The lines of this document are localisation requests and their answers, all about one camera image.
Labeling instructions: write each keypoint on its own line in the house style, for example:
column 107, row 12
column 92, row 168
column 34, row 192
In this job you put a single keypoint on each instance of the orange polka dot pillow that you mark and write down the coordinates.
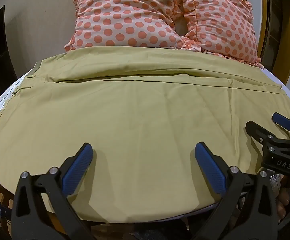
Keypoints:
column 125, row 15
column 222, row 22

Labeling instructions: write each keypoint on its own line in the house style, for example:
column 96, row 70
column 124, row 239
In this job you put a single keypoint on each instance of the olive green bed sheet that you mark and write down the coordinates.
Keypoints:
column 135, row 120

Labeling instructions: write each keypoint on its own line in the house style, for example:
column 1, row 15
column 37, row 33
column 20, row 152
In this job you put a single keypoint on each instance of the yellow wooden door frame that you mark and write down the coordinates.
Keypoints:
column 278, row 30

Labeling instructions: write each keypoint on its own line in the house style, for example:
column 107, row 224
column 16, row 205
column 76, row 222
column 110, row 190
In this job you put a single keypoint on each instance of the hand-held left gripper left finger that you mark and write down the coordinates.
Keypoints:
column 78, row 172

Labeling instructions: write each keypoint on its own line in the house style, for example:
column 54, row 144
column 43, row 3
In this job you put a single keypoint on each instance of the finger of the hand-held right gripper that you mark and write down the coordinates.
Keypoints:
column 283, row 121
column 258, row 130

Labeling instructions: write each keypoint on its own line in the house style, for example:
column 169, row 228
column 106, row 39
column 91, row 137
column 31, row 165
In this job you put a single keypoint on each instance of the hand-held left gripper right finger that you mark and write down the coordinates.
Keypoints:
column 211, row 170

